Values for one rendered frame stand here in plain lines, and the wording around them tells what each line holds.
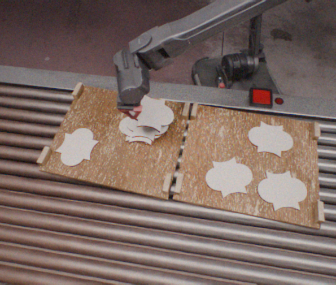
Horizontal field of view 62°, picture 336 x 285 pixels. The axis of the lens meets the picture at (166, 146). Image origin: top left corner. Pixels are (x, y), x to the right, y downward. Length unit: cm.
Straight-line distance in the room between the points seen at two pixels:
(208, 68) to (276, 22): 110
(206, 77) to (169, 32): 140
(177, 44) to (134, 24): 222
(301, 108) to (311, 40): 186
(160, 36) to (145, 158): 38
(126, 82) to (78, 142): 36
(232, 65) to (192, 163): 114
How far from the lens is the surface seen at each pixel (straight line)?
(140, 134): 89
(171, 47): 66
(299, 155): 96
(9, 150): 105
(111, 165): 88
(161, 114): 85
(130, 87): 63
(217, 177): 85
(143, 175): 85
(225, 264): 81
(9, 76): 127
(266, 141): 94
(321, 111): 111
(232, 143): 92
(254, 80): 208
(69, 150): 93
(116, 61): 70
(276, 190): 87
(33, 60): 277
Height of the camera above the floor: 171
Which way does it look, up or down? 61 degrees down
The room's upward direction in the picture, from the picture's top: 2 degrees counter-clockwise
